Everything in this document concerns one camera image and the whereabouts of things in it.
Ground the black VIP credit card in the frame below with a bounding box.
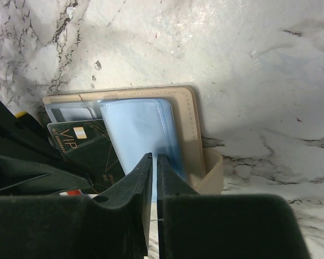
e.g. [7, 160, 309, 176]
[47, 119, 125, 194]

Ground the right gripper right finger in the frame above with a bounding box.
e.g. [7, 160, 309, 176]
[157, 155, 310, 258]

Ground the black yellow screwdriver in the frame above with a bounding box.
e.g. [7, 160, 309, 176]
[15, 111, 28, 118]

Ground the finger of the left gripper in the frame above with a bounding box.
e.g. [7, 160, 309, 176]
[0, 101, 68, 173]
[0, 155, 92, 196]

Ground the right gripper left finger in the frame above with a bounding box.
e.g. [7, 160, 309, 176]
[0, 153, 152, 258]

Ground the white striped credit card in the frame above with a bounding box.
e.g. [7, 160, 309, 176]
[45, 101, 102, 123]

